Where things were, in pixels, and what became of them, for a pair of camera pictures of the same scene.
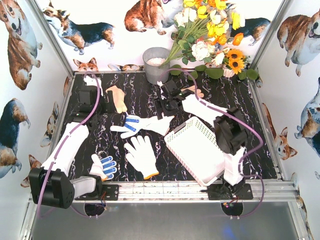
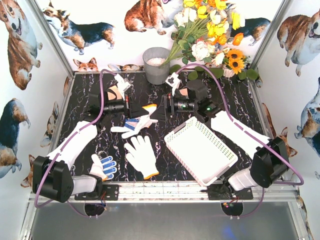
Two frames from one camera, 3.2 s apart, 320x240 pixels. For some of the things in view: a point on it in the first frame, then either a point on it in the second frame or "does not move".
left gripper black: [110, 102] → [128, 107]
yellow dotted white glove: [143, 159] does not move
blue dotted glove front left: [104, 168] does not move
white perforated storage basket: [194, 143] does not move
